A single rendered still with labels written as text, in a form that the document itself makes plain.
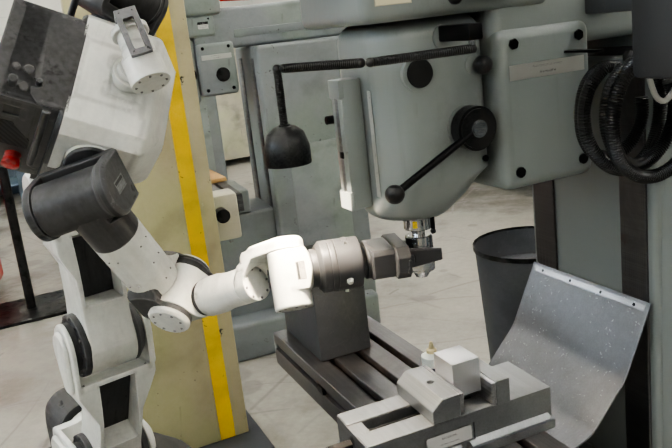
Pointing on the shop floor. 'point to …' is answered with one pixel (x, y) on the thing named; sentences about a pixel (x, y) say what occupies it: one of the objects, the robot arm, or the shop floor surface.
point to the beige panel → (182, 181)
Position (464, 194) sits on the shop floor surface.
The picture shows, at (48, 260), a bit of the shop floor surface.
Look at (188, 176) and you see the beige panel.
